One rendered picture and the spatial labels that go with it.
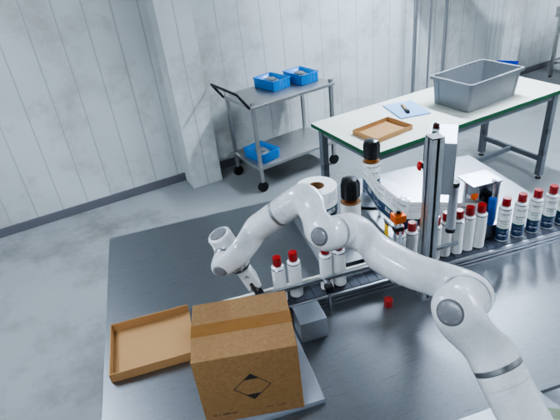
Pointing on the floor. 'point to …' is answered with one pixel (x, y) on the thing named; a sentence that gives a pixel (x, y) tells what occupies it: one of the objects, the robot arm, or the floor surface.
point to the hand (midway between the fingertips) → (259, 292)
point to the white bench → (352, 120)
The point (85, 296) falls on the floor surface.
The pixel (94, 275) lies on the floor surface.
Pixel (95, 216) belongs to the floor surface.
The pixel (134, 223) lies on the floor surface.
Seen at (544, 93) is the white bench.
